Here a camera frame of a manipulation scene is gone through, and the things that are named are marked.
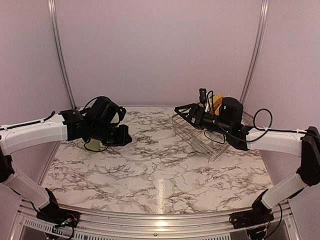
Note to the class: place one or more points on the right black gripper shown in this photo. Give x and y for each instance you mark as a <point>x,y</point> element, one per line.
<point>196,109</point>

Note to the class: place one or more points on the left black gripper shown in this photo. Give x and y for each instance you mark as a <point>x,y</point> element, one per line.
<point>123,138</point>

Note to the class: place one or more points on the pale green mug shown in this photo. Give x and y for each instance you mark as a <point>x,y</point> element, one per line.
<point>92,146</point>

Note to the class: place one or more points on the white green bowl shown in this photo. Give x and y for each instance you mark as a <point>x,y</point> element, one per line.
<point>202,144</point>

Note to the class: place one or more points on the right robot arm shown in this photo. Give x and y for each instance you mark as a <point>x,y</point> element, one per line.
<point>302,144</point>

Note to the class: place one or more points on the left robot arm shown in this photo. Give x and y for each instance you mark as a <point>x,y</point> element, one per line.
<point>100,120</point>

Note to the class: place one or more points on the yellow plate rear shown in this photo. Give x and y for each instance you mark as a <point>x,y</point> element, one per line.
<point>215,103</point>

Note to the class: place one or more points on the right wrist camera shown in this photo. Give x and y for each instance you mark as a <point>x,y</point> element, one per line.
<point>204,99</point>

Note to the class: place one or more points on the wire dish rack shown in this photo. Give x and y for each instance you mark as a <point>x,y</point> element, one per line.
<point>187,132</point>

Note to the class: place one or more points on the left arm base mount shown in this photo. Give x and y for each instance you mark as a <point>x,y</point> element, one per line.
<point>60,217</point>

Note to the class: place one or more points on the left aluminium frame post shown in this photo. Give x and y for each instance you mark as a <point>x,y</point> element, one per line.
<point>60,53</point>

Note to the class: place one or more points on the aluminium frame post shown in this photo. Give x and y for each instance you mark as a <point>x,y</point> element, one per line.
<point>258,42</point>
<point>60,53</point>

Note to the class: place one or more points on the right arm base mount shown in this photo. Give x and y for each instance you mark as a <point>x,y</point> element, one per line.
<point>249,218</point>

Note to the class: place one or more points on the front aluminium rail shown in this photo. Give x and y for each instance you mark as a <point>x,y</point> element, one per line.
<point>105,225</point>

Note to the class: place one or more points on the right aluminium frame post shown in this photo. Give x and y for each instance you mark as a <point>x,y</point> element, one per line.
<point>258,42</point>

